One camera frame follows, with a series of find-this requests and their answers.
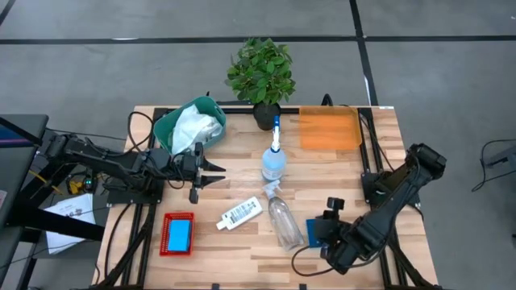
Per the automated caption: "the black aluminium rig frame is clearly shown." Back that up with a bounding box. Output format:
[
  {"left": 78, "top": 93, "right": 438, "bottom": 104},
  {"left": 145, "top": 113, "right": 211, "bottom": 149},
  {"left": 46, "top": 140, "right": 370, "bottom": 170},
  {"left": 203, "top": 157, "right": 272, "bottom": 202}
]
[{"left": 92, "top": 105, "right": 444, "bottom": 290}]

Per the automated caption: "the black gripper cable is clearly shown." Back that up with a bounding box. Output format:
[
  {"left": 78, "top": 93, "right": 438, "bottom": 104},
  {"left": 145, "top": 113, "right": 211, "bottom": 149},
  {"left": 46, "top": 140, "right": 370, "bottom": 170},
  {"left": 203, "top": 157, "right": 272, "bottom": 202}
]
[
  {"left": 290, "top": 244, "right": 338, "bottom": 278},
  {"left": 127, "top": 111, "right": 156, "bottom": 154}
]

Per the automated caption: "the wavy light blue sponge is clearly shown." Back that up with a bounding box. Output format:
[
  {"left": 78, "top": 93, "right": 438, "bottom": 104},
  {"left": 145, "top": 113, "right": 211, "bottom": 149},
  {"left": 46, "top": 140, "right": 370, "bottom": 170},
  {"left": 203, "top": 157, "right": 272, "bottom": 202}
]
[{"left": 167, "top": 219, "right": 193, "bottom": 253}]

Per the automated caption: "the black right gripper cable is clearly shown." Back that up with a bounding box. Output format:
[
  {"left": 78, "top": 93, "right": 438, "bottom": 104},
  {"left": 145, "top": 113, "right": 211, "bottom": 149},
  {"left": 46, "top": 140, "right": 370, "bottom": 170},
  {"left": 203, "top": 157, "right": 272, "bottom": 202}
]
[{"left": 290, "top": 244, "right": 338, "bottom": 278}]

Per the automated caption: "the clear plastic spray bottle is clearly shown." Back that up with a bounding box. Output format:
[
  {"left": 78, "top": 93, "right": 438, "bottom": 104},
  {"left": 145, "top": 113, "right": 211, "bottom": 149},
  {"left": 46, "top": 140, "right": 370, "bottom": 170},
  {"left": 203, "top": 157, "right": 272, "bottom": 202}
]
[{"left": 261, "top": 180, "right": 306, "bottom": 251}]

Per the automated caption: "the orange translucent tray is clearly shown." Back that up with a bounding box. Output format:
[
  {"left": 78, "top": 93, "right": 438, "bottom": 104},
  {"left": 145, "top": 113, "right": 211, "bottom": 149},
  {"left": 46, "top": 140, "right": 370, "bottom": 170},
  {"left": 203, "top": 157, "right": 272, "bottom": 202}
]
[{"left": 298, "top": 105, "right": 364, "bottom": 151}]

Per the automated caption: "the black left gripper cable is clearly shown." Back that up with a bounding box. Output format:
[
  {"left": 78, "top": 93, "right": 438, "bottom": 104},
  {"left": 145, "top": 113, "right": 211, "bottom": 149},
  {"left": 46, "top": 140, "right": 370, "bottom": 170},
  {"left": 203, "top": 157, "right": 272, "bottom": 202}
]
[{"left": 127, "top": 111, "right": 156, "bottom": 154}]

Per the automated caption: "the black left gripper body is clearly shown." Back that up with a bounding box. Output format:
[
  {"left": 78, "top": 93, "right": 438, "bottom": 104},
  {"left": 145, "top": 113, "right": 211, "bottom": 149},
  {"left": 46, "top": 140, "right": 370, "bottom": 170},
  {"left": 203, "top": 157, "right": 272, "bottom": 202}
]
[{"left": 173, "top": 141, "right": 205, "bottom": 205}]

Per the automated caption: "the black floor cable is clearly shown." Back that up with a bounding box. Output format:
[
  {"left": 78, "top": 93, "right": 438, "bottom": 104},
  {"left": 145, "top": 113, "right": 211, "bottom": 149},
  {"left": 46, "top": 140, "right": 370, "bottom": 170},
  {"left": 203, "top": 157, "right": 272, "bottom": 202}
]
[{"left": 471, "top": 139, "right": 516, "bottom": 193}]

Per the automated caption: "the white cloth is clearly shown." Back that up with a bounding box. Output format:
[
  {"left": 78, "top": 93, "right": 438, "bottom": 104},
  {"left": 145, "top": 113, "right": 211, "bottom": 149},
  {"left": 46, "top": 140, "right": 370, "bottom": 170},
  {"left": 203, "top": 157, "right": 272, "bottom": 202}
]
[{"left": 170, "top": 104, "right": 224, "bottom": 156}]

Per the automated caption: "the white paper sheet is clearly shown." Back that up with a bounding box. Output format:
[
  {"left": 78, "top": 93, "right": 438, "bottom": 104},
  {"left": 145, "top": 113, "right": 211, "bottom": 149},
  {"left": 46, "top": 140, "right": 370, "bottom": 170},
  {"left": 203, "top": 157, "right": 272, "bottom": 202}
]
[{"left": 43, "top": 193, "right": 98, "bottom": 255}]

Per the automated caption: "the black desk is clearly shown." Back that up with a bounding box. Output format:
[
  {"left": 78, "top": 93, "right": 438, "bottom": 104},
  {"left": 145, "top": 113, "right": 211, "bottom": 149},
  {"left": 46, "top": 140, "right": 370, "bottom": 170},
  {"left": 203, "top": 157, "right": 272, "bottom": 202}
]
[{"left": 0, "top": 114, "right": 106, "bottom": 290}]

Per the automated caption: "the potted green plant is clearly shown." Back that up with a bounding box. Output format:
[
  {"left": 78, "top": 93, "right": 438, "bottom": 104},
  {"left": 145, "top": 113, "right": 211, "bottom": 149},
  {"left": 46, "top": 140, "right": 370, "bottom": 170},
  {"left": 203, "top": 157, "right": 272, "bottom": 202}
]
[{"left": 224, "top": 37, "right": 297, "bottom": 132}]

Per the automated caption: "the white squeeze tube bottle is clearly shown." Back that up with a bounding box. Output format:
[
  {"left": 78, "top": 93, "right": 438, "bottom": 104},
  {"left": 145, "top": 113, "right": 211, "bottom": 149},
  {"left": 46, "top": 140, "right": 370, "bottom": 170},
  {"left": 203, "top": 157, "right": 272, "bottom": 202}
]
[{"left": 215, "top": 196, "right": 264, "bottom": 232}]

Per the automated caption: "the red plastic basket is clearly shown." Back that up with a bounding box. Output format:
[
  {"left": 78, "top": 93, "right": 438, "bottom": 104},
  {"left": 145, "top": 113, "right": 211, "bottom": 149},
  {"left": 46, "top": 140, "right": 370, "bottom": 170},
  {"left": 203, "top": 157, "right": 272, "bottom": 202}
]
[{"left": 159, "top": 212, "right": 196, "bottom": 258}]

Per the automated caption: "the rectangular blue sponge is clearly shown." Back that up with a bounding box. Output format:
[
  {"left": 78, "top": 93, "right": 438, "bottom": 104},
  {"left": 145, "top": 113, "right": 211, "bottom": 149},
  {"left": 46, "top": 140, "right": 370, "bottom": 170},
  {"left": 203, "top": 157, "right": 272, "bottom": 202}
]
[{"left": 305, "top": 218, "right": 323, "bottom": 248}]

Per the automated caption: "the white spray bottle blue nozzle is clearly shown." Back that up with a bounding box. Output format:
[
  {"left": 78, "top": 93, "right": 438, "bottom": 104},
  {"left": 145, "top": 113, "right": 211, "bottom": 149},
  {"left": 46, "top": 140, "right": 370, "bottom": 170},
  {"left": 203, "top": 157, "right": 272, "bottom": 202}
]
[{"left": 261, "top": 115, "right": 288, "bottom": 182}]

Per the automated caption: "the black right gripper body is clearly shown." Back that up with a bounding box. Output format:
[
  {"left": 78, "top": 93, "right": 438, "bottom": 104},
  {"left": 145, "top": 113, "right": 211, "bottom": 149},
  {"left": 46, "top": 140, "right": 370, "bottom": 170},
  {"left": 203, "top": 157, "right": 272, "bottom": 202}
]
[{"left": 313, "top": 197, "right": 346, "bottom": 247}]

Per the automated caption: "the teal plastic bin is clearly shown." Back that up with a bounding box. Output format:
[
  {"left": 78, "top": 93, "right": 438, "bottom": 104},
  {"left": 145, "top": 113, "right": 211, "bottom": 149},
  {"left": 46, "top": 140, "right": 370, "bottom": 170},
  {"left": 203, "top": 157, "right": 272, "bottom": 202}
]
[{"left": 152, "top": 95, "right": 227, "bottom": 162}]

